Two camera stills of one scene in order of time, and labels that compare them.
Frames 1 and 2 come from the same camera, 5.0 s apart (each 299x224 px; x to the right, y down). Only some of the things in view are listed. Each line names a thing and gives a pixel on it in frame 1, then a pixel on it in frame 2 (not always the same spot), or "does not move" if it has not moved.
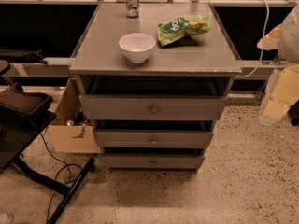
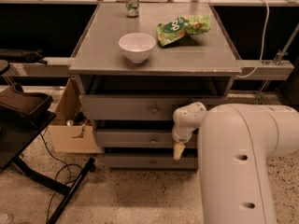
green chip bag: x=175 y=29 does not move
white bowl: x=137 y=46 does not move
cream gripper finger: x=269 y=41 to x=186 y=120
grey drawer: x=150 y=138 does not move
